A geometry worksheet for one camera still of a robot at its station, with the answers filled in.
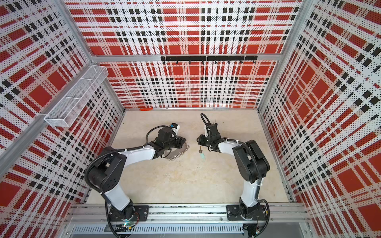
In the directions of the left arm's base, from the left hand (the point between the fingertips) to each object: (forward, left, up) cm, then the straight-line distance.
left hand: (185, 141), depth 93 cm
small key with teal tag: (-3, -10, -8) cm, 13 cm away
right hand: (+3, -9, -3) cm, 9 cm away
